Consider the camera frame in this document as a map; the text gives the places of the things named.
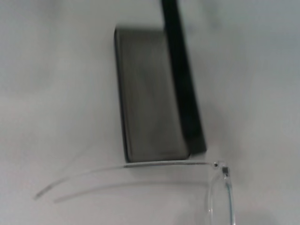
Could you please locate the black glasses case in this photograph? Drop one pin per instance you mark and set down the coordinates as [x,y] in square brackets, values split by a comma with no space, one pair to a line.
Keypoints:
[150,93]

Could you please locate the clear white glasses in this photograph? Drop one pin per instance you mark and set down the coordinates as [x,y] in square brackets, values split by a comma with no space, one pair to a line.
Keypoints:
[219,165]

